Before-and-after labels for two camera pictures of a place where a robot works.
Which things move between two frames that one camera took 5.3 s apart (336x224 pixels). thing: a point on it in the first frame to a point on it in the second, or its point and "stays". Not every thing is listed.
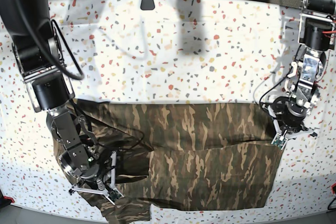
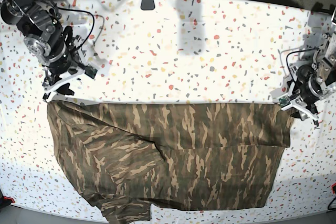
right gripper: [289, 116] to [307, 86]
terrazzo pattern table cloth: [188, 50] stays
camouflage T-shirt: [130, 156] stays
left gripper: [86, 166] to [62, 57]
